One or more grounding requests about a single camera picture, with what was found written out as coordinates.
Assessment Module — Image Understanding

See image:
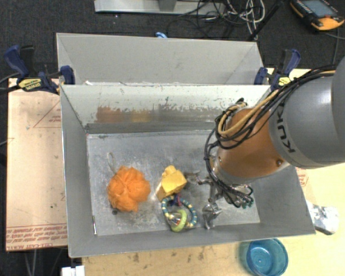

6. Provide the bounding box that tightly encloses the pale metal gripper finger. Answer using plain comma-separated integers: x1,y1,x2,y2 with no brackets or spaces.
202,201,223,230
185,170,212,186

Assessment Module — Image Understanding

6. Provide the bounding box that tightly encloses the yellow toy block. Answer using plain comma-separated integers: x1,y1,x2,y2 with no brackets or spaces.
155,165,188,202

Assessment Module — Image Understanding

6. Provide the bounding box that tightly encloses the blue plastic bowl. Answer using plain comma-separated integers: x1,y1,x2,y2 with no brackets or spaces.
238,238,289,276

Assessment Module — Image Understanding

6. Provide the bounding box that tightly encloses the grey metal bin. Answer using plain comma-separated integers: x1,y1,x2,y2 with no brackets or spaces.
56,32,316,258

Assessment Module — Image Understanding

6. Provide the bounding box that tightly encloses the orange mesh bath pouf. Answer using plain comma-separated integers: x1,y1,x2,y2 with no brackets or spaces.
106,152,152,213

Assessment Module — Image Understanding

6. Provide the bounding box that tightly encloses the crumpled silver grey lump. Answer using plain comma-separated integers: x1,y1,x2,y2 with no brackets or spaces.
306,202,340,236

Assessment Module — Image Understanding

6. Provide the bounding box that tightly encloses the multicoloured ring rattle toy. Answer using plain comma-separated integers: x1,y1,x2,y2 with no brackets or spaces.
160,195,198,233

